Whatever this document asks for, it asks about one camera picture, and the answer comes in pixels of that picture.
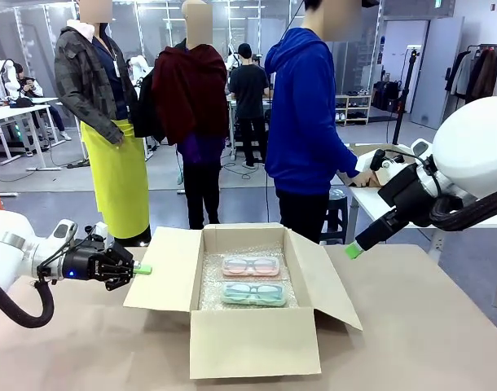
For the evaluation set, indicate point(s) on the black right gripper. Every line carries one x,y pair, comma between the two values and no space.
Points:
407,195

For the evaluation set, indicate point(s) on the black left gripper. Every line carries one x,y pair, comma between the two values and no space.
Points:
85,262

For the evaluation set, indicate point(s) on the teal glasses case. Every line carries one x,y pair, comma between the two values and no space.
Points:
252,294

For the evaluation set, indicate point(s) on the person's right forearm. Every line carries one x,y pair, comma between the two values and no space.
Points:
346,161

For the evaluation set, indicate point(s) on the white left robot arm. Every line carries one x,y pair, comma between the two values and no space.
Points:
12,244

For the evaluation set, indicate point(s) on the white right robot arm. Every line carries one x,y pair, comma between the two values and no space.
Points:
476,142

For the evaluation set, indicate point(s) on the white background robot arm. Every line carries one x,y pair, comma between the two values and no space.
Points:
6,71

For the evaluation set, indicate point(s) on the pink glasses case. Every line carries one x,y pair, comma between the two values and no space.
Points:
250,266

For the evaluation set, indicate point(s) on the brown cardboard shipping box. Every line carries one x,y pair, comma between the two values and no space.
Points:
252,346

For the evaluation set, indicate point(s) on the person's right hand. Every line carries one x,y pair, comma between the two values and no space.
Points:
364,179

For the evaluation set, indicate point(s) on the black stool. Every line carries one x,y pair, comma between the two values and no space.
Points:
334,216

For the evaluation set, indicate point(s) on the open cardboard box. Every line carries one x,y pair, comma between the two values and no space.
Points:
395,152

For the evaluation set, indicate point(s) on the clear bubble wrap sheet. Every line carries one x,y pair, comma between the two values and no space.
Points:
209,285

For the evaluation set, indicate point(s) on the mannequin with yellow apron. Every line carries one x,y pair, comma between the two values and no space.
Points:
118,171

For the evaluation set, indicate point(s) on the wooden shoe rack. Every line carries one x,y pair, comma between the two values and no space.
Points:
354,110

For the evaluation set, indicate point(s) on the person in blue hoodie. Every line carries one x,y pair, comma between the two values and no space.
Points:
301,122

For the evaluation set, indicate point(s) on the black light stand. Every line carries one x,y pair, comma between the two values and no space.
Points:
404,97

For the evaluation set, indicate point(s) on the black suitcase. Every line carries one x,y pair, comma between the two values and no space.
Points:
389,95

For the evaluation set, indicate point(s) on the mannequin with maroon jacket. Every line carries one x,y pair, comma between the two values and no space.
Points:
191,102

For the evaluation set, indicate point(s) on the white background desk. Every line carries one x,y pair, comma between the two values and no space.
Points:
12,112

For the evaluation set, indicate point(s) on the coat rack with clothes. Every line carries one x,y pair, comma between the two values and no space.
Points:
480,73

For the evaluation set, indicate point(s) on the person in black cap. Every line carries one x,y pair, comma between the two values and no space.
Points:
248,93

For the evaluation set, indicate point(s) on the seated person in background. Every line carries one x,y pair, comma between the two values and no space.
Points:
28,87

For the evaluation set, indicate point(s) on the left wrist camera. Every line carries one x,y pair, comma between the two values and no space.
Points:
97,234

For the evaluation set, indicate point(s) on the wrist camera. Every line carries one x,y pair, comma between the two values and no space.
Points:
368,165
97,234

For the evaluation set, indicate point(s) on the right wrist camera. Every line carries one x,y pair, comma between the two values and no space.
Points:
368,165

